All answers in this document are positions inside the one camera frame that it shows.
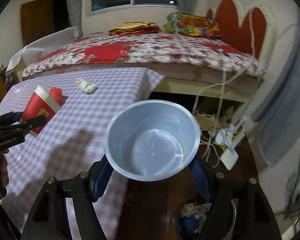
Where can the blue paper bowl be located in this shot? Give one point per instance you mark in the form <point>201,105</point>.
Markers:
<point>152,142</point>

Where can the wooden bed frame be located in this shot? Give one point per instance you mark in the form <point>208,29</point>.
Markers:
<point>190,87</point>

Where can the wooden door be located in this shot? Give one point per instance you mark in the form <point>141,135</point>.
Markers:
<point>35,20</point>

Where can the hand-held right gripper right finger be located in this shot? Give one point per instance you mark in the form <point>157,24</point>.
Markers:
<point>201,180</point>

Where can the red heart-shaped headboard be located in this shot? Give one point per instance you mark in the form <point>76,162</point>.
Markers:
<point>227,15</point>

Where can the red floral quilt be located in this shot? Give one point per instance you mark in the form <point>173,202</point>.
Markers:
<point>152,47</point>

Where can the cardboard box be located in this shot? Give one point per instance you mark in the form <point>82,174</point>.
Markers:
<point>205,121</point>

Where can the folded yellow blanket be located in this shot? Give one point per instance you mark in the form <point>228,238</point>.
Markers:
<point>132,27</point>

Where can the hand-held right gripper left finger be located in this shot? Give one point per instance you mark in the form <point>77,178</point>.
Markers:
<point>101,180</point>

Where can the blue cloth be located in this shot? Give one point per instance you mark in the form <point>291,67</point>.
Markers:
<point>188,223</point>

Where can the red paper cup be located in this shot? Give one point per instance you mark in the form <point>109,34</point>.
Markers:
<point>40,105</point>

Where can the white router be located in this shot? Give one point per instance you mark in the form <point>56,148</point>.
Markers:
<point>228,157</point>

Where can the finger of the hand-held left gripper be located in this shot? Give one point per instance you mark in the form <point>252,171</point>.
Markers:
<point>32,124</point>
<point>7,118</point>

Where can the crumpled white tissue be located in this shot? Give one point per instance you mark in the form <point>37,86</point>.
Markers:
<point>86,86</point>

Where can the white cover sheet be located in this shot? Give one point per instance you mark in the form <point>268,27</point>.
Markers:
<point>40,45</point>

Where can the orange plastic bag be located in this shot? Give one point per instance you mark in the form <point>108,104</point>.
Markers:
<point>56,92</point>

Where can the colourful patterned pillow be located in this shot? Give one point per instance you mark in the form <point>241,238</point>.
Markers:
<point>192,25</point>

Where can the pink checkered tablecloth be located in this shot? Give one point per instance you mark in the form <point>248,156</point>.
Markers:
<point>77,117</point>

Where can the white power strip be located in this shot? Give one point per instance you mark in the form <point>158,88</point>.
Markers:
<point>223,135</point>

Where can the grey trash bin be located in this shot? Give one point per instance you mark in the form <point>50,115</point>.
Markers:
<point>233,217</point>

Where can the grey curtain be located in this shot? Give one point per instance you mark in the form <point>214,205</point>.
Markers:
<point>285,117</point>

